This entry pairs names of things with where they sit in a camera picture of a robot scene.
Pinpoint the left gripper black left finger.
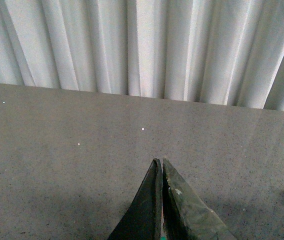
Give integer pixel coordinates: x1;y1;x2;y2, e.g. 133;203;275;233
108;158;163;240

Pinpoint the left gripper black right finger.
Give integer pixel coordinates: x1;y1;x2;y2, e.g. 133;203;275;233
162;158;236;240

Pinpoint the white pleated curtain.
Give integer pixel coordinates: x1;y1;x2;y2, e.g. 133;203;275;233
0;0;284;111

